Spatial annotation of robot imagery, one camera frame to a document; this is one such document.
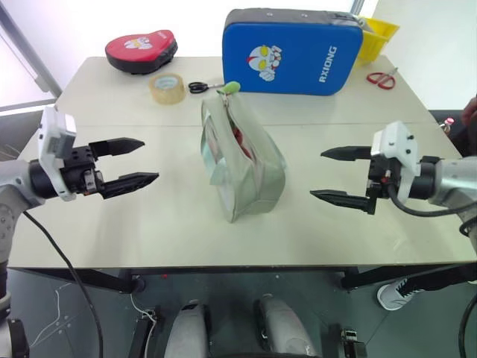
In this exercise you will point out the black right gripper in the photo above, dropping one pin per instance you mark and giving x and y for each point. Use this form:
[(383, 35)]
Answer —
[(380, 173)]

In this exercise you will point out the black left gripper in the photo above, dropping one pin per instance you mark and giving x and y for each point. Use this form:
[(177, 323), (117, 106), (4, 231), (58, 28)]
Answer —
[(80, 168)]

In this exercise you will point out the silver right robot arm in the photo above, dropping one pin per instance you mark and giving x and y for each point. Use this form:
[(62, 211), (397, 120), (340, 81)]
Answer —
[(452, 179)]

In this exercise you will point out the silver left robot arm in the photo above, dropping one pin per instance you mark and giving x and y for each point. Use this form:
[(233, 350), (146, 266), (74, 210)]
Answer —
[(13, 182)]

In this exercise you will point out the grey-green zipper pouch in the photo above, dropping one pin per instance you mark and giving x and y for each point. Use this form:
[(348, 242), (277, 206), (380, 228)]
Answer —
[(257, 179)]

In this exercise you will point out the dark red object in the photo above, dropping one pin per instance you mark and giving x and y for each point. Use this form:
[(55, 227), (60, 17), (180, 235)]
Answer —
[(244, 143)]

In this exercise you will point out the clear packing tape roll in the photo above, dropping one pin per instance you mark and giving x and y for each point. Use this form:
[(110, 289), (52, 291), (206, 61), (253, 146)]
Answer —
[(167, 89)]

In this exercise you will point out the bottle with pink cap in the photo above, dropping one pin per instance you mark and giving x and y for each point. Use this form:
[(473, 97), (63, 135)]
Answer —
[(448, 124)]

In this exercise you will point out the red boxing focus mitt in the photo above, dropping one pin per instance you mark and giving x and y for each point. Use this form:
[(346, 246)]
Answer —
[(139, 48)]

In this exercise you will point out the white sneaker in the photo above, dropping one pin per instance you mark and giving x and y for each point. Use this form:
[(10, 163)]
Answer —
[(395, 294)]

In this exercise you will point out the green zipper pull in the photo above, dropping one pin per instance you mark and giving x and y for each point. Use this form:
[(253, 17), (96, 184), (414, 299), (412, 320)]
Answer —
[(230, 88)]

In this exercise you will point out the blue RXIONG kick pad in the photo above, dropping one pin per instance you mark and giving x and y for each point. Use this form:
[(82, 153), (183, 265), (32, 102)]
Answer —
[(294, 56)]

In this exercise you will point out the yellow plastic bin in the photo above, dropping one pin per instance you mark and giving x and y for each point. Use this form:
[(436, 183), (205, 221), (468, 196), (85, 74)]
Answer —
[(376, 41)]

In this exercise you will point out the grey rounded robot shell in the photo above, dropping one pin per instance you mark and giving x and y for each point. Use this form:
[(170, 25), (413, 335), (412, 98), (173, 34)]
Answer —
[(283, 328), (190, 332)]

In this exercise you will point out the black stand bar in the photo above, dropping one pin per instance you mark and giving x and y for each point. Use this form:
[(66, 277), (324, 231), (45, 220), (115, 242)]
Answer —
[(18, 337), (352, 343), (143, 333)]

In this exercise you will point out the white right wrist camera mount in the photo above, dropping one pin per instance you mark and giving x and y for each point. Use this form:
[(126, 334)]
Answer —
[(397, 143)]

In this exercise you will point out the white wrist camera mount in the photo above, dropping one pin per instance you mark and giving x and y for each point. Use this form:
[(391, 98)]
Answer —
[(397, 143), (50, 127)]

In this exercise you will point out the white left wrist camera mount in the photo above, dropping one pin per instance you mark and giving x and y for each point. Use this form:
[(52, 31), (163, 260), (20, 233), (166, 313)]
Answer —
[(50, 127)]

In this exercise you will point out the black table frame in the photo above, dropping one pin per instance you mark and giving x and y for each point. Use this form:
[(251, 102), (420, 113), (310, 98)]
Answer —
[(97, 279)]

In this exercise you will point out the grey window frame bar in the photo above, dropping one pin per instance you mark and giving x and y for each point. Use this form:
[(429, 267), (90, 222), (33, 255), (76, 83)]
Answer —
[(30, 56)]

